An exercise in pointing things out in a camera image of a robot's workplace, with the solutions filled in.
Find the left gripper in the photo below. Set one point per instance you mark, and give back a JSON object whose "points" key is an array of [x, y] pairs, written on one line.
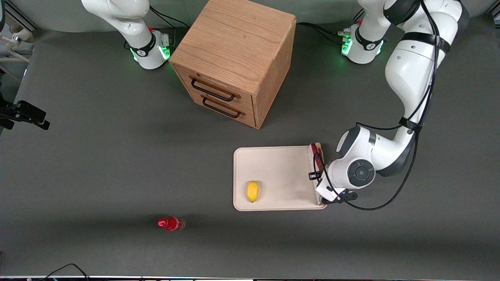
{"points": [[310, 176]]}

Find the red cookie box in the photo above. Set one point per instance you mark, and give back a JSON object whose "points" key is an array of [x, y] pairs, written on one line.
{"points": [[317, 150]]}

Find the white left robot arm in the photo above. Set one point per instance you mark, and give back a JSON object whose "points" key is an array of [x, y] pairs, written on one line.
{"points": [[410, 66]]}

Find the white rectangular tray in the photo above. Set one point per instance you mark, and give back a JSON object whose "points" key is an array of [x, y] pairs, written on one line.
{"points": [[281, 171]]}

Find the yellow lemon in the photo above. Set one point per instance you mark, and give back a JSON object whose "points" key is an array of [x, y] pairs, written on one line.
{"points": [[253, 191]]}

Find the white metal stand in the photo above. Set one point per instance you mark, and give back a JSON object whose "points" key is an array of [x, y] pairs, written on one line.
{"points": [[15, 39]]}

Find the wooden drawer front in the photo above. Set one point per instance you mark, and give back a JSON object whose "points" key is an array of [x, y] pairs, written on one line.
{"points": [[250, 119], [183, 76]]}

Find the red soda bottle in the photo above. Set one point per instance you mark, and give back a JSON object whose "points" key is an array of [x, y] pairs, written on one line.
{"points": [[172, 224]]}

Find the wooden drawer cabinet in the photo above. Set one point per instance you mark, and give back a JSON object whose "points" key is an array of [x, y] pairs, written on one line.
{"points": [[234, 39]]}

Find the grey aluminium frame rail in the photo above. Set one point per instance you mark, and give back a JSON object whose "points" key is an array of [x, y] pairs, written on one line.
{"points": [[19, 19]]}

